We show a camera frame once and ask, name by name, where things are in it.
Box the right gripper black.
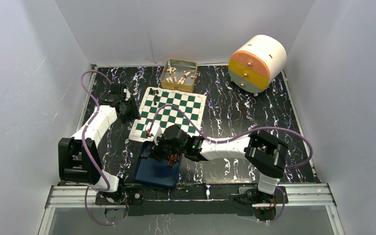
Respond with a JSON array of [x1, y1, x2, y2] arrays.
[[148, 132, 186, 163]]

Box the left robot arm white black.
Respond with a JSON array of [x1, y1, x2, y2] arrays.
[[58, 84, 140, 204]]

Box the aluminium rail frame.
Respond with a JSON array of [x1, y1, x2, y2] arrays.
[[39, 65, 344, 235]]

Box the pile of brown chess pieces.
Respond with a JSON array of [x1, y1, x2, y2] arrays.
[[166, 154, 180, 168]]

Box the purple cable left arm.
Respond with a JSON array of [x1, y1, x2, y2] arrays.
[[80, 70, 129, 226]]

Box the gold metal tin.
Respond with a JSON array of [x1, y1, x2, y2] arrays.
[[160, 58, 198, 93]]

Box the blue plastic tray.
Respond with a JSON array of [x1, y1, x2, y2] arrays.
[[133, 141, 181, 188]]

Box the green white chess board mat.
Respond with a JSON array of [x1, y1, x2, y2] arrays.
[[128, 87, 207, 142]]

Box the black base bar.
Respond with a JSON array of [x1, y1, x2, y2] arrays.
[[95, 183, 289, 219]]

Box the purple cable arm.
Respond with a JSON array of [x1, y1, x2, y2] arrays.
[[80, 70, 129, 226], [150, 104, 314, 224]]

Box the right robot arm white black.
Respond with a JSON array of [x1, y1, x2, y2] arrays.
[[146, 123, 288, 204]]

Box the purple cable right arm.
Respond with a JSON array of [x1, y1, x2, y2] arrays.
[[150, 104, 314, 224]]

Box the light wooden chess pieces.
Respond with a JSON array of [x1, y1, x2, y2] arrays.
[[163, 67, 196, 85]]

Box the round mini drawer cabinet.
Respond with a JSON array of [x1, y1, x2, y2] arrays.
[[228, 35, 287, 96]]

